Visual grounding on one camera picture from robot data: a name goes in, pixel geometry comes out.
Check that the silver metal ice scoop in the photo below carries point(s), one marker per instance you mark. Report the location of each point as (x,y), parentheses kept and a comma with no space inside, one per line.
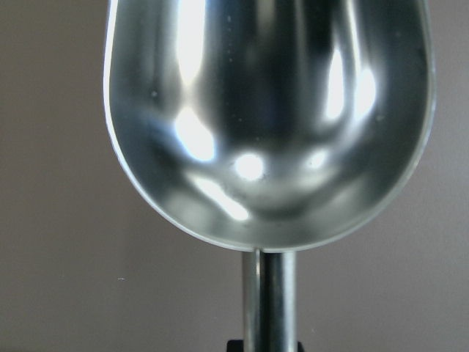
(268,127)

